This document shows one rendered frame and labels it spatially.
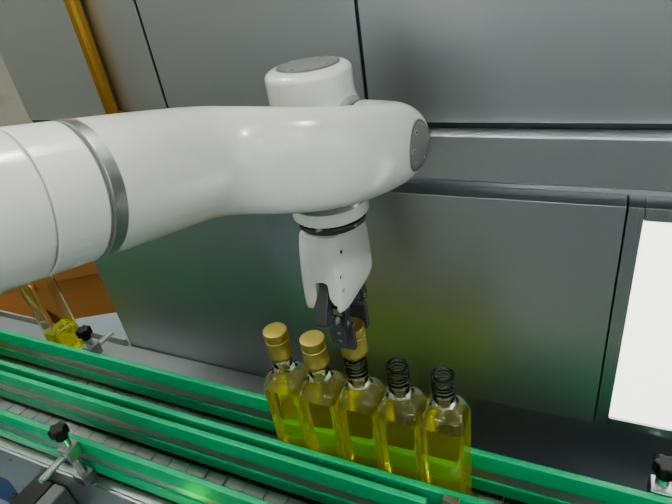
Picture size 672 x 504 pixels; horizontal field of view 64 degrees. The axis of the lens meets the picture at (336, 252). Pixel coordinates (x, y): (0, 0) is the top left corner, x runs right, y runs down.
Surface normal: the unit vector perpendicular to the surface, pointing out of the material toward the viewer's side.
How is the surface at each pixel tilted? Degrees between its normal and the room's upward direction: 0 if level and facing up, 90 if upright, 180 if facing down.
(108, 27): 90
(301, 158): 79
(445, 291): 90
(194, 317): 90
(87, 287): 90
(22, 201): 75
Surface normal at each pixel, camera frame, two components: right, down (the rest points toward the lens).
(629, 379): -0.40, 0.53
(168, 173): 0.80, -0.03
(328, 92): 0.46, 0.40
